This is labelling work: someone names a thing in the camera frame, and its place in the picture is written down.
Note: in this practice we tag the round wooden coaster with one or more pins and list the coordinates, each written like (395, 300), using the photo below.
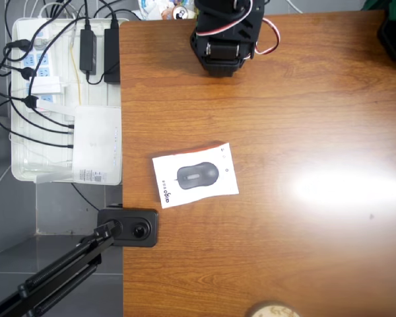
(273, 311)

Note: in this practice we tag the black stand clamp base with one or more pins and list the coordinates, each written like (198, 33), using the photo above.
(142, 231)

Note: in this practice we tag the black power plug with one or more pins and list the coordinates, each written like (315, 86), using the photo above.
(28, 73)
(21, 45)
(30, 101)

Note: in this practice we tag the white router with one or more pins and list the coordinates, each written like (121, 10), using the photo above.
(95, 145)

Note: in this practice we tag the white printed plastic bag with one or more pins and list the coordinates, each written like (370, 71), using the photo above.
(153, 8)

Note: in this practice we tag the orange white mouse box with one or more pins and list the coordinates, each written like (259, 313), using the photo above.
(194, 175)

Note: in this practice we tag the wide black power adapter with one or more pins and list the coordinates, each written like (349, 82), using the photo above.
(112, 56)

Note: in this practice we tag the drink can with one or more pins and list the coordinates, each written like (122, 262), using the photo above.
(181, 13)

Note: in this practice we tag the green clamp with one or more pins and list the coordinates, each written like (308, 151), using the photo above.
(374, 4)

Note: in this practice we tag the slim black power adapter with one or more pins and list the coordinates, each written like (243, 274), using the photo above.
(88, 51)

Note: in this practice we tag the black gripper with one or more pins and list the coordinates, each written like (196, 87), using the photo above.
(222, 51)

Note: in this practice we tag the white power strip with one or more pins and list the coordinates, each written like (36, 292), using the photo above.
(43, 61)

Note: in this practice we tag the white charger plug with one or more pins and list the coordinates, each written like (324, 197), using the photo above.
(45, 85)

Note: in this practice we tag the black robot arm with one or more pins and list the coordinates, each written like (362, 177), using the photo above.
(221, 67)

